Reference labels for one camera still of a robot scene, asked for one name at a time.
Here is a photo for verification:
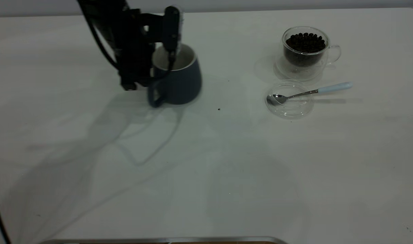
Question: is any clear round glass dish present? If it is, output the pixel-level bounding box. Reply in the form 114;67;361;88
264;80;315;119

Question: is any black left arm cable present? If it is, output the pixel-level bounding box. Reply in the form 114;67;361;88
82;9;121;70

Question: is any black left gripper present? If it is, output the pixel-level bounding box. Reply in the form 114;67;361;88
114;6;181;91

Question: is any dark coffee beans pile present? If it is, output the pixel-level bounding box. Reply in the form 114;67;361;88
285;33;327;67

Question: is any metal spoon light blue handle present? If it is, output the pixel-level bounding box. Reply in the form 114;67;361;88
267;82;353;106

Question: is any silver metal bar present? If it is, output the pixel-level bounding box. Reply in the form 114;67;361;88
40;236;289;244

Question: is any dark grey ceramic mug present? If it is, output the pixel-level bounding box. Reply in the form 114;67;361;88
147;43;203;108

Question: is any clear saucer under glass cup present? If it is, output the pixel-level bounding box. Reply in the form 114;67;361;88
275;26;342;81

